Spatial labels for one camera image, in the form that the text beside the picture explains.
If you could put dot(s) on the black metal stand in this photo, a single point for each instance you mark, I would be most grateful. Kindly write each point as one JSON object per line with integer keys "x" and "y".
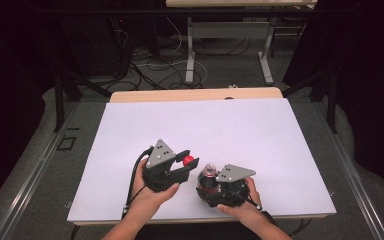
{"x": 331, "y": 100}
{"x": 59, "y": 100}

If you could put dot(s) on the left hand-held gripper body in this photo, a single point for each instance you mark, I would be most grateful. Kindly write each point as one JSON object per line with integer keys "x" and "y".
{"x": 158, "y": 176}

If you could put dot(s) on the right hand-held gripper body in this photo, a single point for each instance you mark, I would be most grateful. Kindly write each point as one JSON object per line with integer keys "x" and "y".
{"x": 231, "y": 190}

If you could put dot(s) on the red bottle cap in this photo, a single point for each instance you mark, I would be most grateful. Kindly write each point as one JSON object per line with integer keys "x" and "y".
{"x": 188, "y": 160}

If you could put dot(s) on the dark soda bottle red label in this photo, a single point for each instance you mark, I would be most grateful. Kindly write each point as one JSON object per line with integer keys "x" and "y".
{"x": 206, "y": 181}

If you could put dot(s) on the wooden table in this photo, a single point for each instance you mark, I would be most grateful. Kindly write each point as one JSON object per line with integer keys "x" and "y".
{"x": 180, "y": 95}

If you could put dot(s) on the white-legged desk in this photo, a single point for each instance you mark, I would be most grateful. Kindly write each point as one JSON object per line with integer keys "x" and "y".
{"x": 230, "y": 30}

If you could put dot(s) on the person's right hand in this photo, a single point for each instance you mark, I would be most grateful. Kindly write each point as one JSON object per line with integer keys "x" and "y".
{"x": 245, "y": 210}

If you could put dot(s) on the white table mat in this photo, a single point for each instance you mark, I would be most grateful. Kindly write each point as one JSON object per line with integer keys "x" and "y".
{"x": 193, "y": 126}

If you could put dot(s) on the person's left hand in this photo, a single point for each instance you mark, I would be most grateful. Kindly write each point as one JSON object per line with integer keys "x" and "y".
{"x": 150, "y": 200}

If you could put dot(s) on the metal floor rail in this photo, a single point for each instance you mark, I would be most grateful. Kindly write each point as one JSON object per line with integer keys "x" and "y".
{"x": 30, "y": 180}
{"x": 353, "y": 180}

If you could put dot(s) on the person's dark clothing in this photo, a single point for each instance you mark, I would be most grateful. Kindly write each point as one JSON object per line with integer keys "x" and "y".
{"x": 196, "y": 233}

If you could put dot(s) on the dark curtain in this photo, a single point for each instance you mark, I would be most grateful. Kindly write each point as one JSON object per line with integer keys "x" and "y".
{"x": 10, "y": 83}
{"x": 370, "y": 83}

